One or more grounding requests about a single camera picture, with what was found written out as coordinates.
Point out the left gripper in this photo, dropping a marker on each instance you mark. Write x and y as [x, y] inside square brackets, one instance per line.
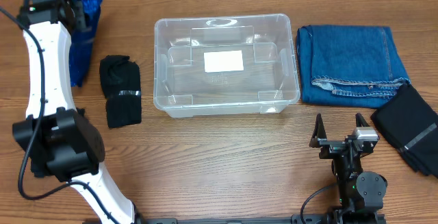
[70, 1]

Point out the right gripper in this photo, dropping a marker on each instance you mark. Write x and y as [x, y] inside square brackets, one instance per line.
[329, 147]

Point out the blue green sparkly fabric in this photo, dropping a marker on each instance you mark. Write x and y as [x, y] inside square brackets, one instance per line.
[82, 39]

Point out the black socks bundle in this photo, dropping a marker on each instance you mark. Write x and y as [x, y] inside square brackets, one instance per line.
[121, 86]

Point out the black cloth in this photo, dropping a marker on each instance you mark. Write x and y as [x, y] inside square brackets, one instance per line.
[39, 173]
[409, 125]

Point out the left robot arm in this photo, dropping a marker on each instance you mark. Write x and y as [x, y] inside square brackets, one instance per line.
[56, 138]

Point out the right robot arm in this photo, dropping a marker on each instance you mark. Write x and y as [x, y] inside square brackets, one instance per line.
[360, 192]

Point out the folded blue denim jeans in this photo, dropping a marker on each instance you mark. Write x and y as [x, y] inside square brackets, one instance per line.
[353, 66]

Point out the clear plastic storage bin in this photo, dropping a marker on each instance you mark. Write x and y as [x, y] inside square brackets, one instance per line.
[268, 83]

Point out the white label in bin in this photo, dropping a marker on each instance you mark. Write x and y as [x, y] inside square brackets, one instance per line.
[223, 61]

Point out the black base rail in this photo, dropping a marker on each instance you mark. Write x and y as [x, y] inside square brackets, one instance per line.
[294, 219]

